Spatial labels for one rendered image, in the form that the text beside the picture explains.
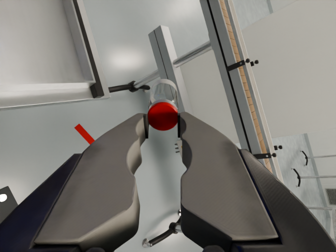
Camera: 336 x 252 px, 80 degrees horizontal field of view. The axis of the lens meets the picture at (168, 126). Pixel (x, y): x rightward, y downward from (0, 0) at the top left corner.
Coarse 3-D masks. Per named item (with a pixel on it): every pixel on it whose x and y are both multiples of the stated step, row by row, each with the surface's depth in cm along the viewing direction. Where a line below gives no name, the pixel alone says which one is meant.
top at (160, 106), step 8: (160, 104) 13; (168, 104) 13; (152, 112) 13; (160, 112) 13; (168, 112) 13; (176, 112) 13; (152, 120) 13; (160, 120) 13; (168, 120) 13; (176, 120) 13; (160, 128) 13; (168, 128) 13
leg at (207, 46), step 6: (210, 42) 106; (198, 48) 113; (204, 48) 111; (210, 48) 110; (186, 54) 119; (192, 54) 116; (198, 54) 115; (174, 60) 125; (180, 60) 122; (186, 60) 121; (174, 66) 127; (156, 72) 136; (144, 78) 144; (150, 78) 141; (138, 84) 150
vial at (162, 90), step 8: (160, 80) 16; (168, 80) 16; (152, 88) 15; (160, 88) 14; (168, 88) 15; (176, 88) 16; (152, 96) 14; (160, 96) 14; (168, 96) 14; (176, 96) 15; (152, 104) 13; (176, 104) 14
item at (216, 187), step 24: (192, 120) 11; (192, 144) 9; (216, 144) 9; (192, 168) 8; (216, 168) 8; (240, 168) 8; (192, 192) 7; (216, 192) 7; (240, 192) 7; (192, 216) 6; (216, 216) 6; (240, 216) 6; (264, 216) 6; (192, 240) 7; (216, 240) 6; (240, 240) 6; (264, 240) 6
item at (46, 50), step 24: (0, 0) 35; (24, 0) 38; (48, 0) 42; (72, 0) 42; (0, 24) 35; (24, 24) 37; (48, 24) 41; (72, 24) 43; (0, 48) 34; (24, 48) 37; (48, 48) 40; (72, 48) 43; (0, 72) 33; (24, 72) 36; (48, 72) 39; (72, 72) 42
